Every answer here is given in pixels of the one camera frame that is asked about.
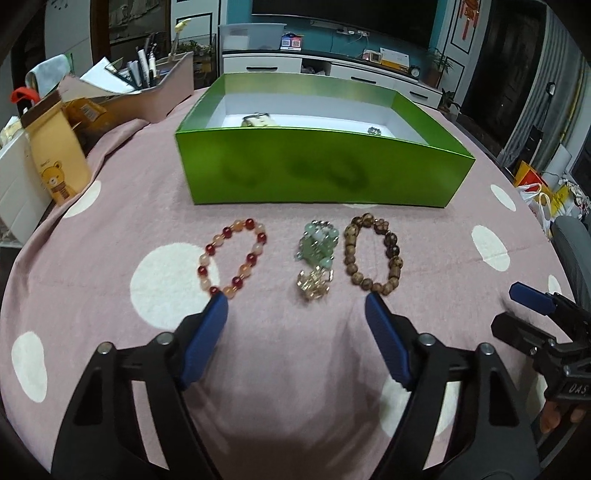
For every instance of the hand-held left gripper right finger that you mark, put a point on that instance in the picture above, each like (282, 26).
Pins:
(388, 341)

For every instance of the person's right hand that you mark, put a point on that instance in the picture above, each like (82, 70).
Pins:
(551, 417)

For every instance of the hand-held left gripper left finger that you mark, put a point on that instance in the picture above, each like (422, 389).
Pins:
(205, 341)

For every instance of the yellow bear print bottle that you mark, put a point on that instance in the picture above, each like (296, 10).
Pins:
(55, 157)

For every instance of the leafy plant with yellow ornament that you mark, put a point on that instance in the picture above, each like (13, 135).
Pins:
(194, 50)

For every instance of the white papers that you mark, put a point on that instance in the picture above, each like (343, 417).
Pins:
(101, 76)

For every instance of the striped curtain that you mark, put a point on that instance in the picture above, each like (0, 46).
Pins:
(549, 83)

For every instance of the white plastic crate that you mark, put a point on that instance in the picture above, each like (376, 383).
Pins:
(18, 184)

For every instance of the orange snack packet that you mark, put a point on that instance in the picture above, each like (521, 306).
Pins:
(85, 113)

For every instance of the grey chair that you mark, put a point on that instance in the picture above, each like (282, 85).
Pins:
(572, 244)

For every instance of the small black alarm clock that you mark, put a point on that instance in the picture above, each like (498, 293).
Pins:
(414, 72)

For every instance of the white television cabinet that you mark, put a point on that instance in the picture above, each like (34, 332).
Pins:
(263, 62)

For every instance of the yellow paper bag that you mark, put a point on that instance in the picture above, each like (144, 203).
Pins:
(531, 175)

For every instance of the small potted plant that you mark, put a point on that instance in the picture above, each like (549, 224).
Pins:
(449, 104)

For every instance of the red wall ornament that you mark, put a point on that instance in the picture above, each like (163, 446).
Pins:
(468, 18)

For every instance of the tall potted plant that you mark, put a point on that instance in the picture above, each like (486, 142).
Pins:
(438, 69)

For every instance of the bundle of pens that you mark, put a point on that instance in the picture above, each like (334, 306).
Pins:
(141, 64)

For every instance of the white wristwatch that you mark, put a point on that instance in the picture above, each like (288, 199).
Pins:
(261, 121)

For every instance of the green cardboard box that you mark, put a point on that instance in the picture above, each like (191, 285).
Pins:
(323, 175)

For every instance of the black television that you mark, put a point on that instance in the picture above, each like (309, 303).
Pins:
(346, 16)

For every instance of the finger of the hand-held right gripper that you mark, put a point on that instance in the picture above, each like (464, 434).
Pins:
(521, 334)
(531, 295)

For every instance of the clear storage bin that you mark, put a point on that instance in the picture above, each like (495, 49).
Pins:
(249, 37)

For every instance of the white power strip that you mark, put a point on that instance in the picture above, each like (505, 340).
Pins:
(353, 32)

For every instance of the white plastic bag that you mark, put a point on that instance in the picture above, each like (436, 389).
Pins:
(538, 207)

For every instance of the pink desk organizer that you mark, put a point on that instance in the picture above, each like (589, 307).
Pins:
(157, 99)

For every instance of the pink polka dot tablecloth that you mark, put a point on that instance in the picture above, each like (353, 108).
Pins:
(277, 392)

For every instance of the yellow and white desk calendar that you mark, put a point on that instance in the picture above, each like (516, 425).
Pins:
(395, 60)

